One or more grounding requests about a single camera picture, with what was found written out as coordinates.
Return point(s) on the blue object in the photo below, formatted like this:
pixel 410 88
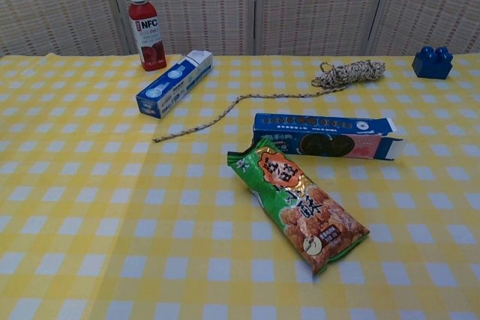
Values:
pixel 318 126

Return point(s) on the blue white toothpaste box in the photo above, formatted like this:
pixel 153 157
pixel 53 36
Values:
pixel 168 87

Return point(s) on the green orange snack bag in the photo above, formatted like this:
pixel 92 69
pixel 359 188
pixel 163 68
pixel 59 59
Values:
pixel 300 215

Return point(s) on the red NFC juice bottle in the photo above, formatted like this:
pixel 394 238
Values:
pixel 150 48

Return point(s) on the beige woven folding screen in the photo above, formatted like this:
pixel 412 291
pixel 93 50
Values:
pixel 300 5

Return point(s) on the yellow checked tablecloth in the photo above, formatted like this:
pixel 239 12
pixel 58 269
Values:
pixel 93 204

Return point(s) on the blue building block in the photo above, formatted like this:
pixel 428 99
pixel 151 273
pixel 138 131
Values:
pixel 431 67

